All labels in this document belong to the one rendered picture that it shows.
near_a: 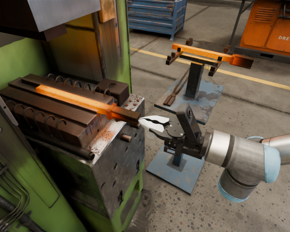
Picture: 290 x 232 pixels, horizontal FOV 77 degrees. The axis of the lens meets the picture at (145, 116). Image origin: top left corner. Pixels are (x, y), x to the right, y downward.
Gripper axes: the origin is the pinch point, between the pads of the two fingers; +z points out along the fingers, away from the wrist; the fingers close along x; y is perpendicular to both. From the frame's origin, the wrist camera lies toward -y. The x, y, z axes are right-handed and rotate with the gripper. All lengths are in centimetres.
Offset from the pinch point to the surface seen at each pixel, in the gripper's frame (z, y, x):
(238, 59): -24, -1, 54
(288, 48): -110, 78, 328
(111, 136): 10.0, 8.8, -3.9
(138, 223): 5, 100, 1
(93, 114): 15.8, 1.3, -3.4
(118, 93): 15.4, 2.3, 11.5
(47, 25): 15.0, -27.4, -10.2
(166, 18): 109, 60, 348
